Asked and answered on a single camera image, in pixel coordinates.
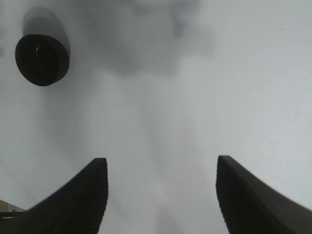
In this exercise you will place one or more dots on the small black teacup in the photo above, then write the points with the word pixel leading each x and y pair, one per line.
pixel 41 59

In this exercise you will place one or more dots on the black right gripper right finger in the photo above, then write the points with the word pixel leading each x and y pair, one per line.
pixel 249 206

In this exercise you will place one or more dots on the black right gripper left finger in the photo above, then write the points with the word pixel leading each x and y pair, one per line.
pixel 77 207

